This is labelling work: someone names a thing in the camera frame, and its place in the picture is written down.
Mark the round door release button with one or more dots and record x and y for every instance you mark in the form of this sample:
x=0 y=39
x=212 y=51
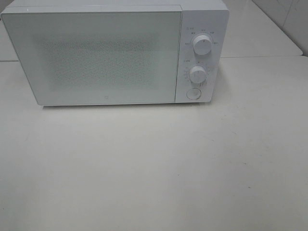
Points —
x=193 y=94

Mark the white microwave door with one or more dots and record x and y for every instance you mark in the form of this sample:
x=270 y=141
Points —
x=97 y=58

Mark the white microwave oven body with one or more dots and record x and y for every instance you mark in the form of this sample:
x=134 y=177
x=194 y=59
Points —
x=197 y=17

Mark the white upper power knob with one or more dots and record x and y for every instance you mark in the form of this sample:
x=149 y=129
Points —
x=202 y=44

